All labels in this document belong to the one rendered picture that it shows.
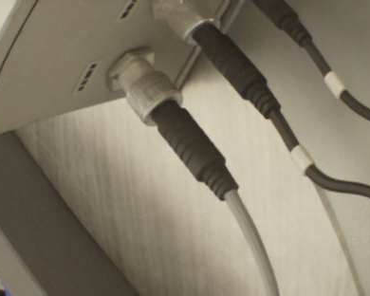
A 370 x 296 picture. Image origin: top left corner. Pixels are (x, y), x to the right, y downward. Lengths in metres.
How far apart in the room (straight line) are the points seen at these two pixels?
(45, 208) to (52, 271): 0.04
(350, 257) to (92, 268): 0.14
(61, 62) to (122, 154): 0.10
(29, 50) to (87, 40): 0.03
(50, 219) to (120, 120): 0.05
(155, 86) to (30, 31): 0.07
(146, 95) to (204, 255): 0.08
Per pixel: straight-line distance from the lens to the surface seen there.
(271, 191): 0.89
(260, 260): 0.85
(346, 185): 0.81
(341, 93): 0.80
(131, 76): 0.87
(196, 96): 0.91
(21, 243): 0.94
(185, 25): 0.85
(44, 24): 0.82
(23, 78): 0.84
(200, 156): 0.86
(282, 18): 0.81
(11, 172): 0.98
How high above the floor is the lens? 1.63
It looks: 9 degrees down
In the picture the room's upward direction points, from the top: 5 degrees counter-clockwise
